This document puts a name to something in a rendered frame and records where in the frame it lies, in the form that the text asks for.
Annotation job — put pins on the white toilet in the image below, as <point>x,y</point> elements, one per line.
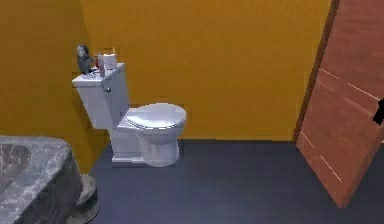
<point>146,126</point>

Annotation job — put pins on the white tissue box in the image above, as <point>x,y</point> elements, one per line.
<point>110,61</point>

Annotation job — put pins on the grey bust statue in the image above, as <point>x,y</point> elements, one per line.
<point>83,60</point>

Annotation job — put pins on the grey round bin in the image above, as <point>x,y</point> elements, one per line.
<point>88,200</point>

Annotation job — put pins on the brown wooden door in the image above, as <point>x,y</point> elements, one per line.
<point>346,100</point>

